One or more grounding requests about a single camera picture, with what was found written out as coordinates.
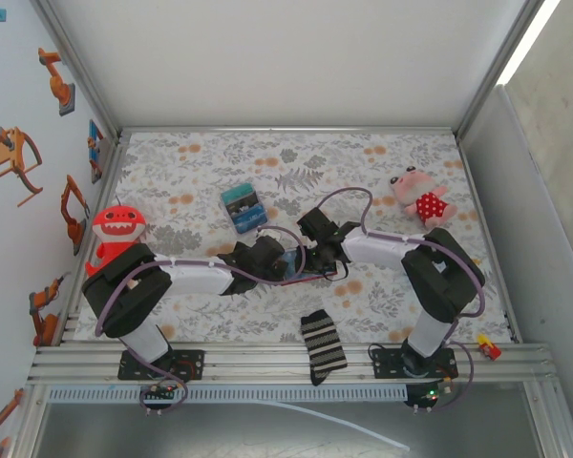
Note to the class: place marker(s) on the red card holder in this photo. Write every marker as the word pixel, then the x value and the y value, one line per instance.
pixel 310 278

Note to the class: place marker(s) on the blue credit card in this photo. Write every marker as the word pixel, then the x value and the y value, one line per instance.
pixel 296 267

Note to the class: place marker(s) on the blue card pack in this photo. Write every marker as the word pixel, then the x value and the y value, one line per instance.
pixel 241 206

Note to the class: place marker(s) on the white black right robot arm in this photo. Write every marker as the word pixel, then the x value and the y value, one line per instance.
pixel 377 248

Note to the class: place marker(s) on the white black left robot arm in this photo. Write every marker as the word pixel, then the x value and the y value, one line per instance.
pixel 200 279

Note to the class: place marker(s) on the teal credit card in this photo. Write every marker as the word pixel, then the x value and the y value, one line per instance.
pixel 236 194

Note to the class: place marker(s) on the black white striped sock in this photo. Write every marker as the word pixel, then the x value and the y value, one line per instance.
pixel 322 343

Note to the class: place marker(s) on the floral tablecloth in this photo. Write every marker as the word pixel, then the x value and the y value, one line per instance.
pixel 267 157

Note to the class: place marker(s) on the pink frog plush toy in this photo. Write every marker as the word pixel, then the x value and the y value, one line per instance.
pixel 427 205

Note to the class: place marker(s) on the red shark plush toy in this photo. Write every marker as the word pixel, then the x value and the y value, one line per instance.
pixel 117 219

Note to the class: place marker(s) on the round black circuit board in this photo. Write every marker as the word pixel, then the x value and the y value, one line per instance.
pixel 422 398

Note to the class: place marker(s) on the small rectangular circuit board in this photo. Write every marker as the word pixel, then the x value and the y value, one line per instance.
pixel 158 392

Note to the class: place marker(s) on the small yellow red toy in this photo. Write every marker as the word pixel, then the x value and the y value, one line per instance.
pixel 489 350

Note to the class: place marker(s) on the white plastic tube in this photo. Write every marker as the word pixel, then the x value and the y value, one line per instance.
pixel 405 447

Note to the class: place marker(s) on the white light strip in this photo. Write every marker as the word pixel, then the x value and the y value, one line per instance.
pixel 528 38

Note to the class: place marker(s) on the long aluminium frame rail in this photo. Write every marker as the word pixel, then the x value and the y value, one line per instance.
pixel 248 362

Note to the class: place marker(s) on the thin aluminium frame rail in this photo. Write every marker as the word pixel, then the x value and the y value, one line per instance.
pixel 286 130

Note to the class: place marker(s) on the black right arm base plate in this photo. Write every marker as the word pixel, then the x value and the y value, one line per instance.
pixel 382 372

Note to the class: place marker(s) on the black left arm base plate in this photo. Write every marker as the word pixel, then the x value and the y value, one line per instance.
pixel 193 355

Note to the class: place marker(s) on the aluminium side rail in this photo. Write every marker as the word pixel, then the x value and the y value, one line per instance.
pixel 488 224
pixel 118 152

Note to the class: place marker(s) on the blue orange wall sticker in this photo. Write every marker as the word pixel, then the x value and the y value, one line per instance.
pixel 95 143

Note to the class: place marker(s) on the aluminium frame post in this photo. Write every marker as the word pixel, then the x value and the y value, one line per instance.
pixel 82 71
pixel 493 71

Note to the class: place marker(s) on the orange gripper wall sticker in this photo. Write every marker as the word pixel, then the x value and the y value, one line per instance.
pixel 9 152

